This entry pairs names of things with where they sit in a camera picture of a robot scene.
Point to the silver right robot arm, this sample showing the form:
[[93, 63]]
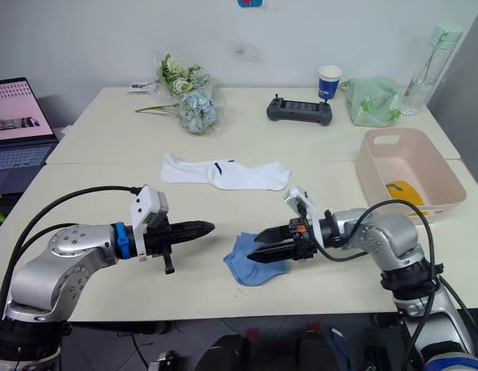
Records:
[[393, 235]]

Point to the blue sock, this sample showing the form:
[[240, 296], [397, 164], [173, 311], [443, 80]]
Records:
[[242, 266]]

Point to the pink plastic container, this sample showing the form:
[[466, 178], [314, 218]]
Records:
[[416, 162]]

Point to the open laptop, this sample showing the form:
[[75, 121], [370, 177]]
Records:
[[18, 131]]

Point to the blue hydrangea flower bouquet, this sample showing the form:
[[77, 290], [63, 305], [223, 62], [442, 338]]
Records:
[[198, 112]]

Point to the white sock with dark mark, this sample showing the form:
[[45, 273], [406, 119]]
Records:
[[192, 170]]

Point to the plain white sock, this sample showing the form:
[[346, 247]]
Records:
[[258, 175]]

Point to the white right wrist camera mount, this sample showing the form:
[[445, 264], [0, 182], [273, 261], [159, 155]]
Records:
[[306, 205]]

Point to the blue wall sticker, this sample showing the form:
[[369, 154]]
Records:
[[250, 2]]

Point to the white and green flower bouquet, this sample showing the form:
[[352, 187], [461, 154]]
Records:
[[180, 79]]

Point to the blue and white paper cup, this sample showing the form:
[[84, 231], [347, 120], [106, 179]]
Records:
[[328, 85]]

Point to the green plastic bag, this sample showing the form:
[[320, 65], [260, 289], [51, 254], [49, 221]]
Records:
[[371, 102]]

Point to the yellow sock pair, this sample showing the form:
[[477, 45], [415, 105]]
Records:
[[406, 191]]

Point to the small white card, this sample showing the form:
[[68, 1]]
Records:
[[140, 87]]

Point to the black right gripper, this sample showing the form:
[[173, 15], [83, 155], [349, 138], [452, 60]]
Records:
[[302, 241]]

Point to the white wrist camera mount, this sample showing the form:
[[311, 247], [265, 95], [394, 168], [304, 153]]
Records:
[[306, 205], [148, 210]]

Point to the dark grey handheld controller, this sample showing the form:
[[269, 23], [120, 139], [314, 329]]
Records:
[[300, 110]]

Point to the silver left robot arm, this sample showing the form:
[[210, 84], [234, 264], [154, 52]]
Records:
[[65, 255]]

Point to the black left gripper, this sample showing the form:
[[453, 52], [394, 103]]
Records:
[[156, 240]]

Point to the clear bottle with green cap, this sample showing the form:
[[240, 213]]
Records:
[[422, 83]]

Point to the dark rounded shape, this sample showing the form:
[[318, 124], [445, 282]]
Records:
[[223, 353]]

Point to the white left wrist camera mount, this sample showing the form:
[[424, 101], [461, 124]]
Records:
[[148, 210]]

